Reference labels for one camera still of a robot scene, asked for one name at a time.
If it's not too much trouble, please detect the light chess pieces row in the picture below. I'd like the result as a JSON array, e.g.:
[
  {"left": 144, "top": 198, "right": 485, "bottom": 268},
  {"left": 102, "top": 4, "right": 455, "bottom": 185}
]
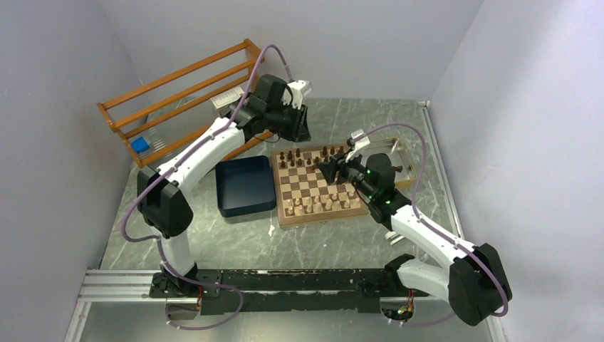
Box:
[{"left": 278, "top": 190, "right": 368, "bottom": 218}]

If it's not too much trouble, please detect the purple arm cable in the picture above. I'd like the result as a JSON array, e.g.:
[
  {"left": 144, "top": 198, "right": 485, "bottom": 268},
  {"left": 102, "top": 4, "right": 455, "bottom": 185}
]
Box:
[
  {"left": 351, "top": 123, "right": 511, "bottom": 328},
  {"left": 121, "top": 44, "right": 293, "bottom": 331}
]

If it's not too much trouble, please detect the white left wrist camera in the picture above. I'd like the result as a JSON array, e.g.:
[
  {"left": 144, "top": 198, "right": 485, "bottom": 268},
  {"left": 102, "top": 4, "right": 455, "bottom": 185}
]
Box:
[{"left": 288, "top": 80, "right": 313, "bottom": 103}]

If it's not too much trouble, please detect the blue metal tin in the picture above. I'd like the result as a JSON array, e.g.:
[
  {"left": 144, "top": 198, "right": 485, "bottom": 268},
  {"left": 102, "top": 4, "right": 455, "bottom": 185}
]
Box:
[{"left": 215, "top": 155, "right": 276, "bottom": 218}]

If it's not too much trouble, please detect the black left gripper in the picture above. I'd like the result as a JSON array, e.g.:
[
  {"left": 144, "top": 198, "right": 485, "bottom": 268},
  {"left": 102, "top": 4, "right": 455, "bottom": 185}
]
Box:
[{"left": 266, "top": 99, "right": 311, "bottom": 143}]

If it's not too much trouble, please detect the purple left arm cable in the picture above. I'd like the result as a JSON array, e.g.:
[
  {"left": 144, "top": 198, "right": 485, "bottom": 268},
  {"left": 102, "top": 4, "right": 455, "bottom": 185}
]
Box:
[{"left": 121, "top": 44, "right": 293, "bottom": 331}]

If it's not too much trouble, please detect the blue small object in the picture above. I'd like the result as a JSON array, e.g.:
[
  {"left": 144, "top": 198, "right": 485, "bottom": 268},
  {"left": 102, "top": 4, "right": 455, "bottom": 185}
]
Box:
[{"left": 130, "top": 137, "right": 150, "bottom": 154}]

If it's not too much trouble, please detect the orange wooden rack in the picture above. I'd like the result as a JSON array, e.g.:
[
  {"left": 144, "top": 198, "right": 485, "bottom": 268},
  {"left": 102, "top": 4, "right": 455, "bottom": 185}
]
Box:
[{"left": 97, "top": 39, "right": 264, "bottom": 167}]

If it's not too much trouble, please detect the white red box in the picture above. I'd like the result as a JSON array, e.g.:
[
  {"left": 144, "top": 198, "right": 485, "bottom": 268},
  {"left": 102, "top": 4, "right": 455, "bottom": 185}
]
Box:
[{"left": 210, "top": 86, "right": 244, "bottom": 113}]

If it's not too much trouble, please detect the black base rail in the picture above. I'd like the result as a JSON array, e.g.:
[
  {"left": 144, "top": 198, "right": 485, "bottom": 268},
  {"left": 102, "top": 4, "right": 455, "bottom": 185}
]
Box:
[{"left": 148, "top": 269, "right": 425, "bottom": 316}]

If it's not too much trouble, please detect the wooden chess board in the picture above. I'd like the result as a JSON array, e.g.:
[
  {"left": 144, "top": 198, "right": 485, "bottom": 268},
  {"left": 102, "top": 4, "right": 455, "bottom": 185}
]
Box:
[{"left": 269, "top": 144, "right": 368, "bottom": 228}]

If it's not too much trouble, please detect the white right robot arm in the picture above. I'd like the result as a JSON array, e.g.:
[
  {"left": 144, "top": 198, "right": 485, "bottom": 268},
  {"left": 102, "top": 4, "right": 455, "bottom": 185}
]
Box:
[{"left": 316, "top": 153, "right": 512, "bottom": 326}]

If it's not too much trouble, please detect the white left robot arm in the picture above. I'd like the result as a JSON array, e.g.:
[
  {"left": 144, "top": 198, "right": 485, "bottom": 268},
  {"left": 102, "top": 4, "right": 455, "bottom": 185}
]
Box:
[{"left": 137, "top": 74, "right": 312, "bottom": 296}]

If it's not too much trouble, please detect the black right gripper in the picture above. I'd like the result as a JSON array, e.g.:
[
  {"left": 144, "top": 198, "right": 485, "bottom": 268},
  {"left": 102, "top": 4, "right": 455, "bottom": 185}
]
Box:
[{"left": 316, "top": 147, "right": 376, "bottom": 200}]

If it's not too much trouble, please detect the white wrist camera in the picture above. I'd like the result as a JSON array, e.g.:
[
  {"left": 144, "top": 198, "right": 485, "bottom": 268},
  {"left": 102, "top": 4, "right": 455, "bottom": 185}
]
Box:
[
  {"left": 288, "top": 80, "right": 313, "bottom": 103},
  {"left": 345, "top": 129, "right": 370, "bottom": 162}
]

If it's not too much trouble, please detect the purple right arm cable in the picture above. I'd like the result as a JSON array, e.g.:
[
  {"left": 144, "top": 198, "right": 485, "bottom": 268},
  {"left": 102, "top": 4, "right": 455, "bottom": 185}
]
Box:
[{"left": 351, "top": 123, "right": 511, "bottom": 328}]

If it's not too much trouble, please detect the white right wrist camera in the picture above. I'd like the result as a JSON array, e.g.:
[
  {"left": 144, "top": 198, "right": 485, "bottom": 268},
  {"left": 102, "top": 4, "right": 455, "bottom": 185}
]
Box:
[{"left": 345, "top": 129, "right": 370, "bottom": 162}]

